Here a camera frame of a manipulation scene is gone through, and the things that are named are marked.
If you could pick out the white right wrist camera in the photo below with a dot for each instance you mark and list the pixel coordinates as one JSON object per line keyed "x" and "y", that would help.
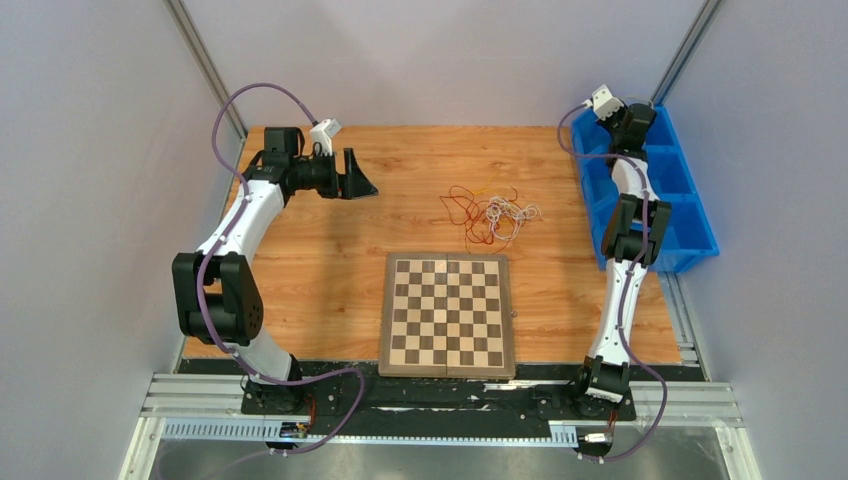
{"x": 603, "y": 103}

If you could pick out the wooden chessboard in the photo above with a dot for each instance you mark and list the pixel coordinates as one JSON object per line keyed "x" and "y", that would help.
{"x": 447, "y": 315}

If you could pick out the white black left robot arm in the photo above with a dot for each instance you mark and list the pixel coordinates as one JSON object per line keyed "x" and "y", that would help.
{"x": 217, "y": 298}

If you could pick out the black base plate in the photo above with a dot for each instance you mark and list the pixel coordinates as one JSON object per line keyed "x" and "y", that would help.
{"x": 415, "y": 407}

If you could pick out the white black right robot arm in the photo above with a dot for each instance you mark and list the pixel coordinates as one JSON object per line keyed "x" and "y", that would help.
{"x": 631, "y": 244}

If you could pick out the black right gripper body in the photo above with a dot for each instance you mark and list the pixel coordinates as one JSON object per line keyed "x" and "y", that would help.
{"x": 613, "y": 123}

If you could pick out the aluminium frame rail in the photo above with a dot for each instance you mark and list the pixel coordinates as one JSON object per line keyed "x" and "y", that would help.
{"x": 203, "y": 406}

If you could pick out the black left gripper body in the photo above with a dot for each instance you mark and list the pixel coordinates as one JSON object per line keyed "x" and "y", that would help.
{"x": 324, "y": 178}

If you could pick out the blue compartment bin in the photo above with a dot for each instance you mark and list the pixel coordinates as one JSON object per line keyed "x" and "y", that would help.
{"x": 688, "y": 238}

